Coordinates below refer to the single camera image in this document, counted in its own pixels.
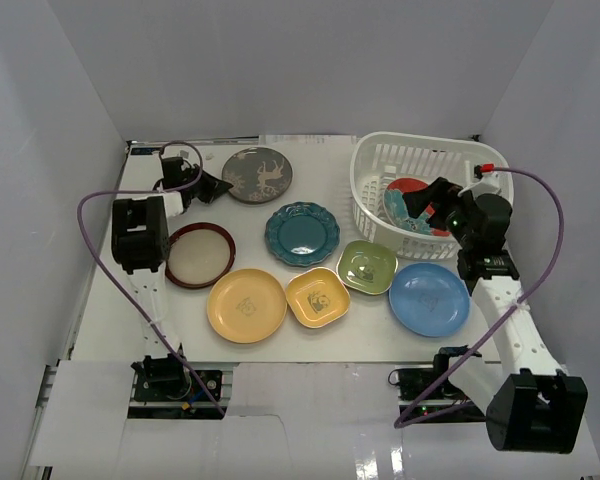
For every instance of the white plastic dish bin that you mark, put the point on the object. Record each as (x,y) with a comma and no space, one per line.
(380,158)

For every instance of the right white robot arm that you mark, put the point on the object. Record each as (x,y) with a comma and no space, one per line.
(529,402)

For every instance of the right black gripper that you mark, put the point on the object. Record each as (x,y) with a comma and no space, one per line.
(435,193)

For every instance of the red plate with teal flower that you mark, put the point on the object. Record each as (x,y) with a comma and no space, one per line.
(397,213)

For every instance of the teal scalloped plate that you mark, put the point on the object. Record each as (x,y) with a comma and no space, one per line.
(302,234)

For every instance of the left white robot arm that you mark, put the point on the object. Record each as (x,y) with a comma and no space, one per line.
(140,244)

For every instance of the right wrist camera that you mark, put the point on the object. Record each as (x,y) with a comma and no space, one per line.
(482,169)

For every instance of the square yellow panda dish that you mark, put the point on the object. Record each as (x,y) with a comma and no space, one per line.
(317,298)

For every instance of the square green panda dish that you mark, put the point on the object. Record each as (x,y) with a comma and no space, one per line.
(367,267)

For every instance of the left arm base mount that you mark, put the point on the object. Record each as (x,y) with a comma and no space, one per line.
(164,389)

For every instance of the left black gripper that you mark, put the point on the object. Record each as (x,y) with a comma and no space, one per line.
(201,185)

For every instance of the round blue plate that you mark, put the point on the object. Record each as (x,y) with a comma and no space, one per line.
(429,300)

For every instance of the round yellow plate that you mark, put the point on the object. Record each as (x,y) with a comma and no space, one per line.
(246,306)

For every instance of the grey plate with deer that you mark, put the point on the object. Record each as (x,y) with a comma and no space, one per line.
(258,175)

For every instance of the dark red rimmed plate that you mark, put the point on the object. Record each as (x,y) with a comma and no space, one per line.
(200,254)

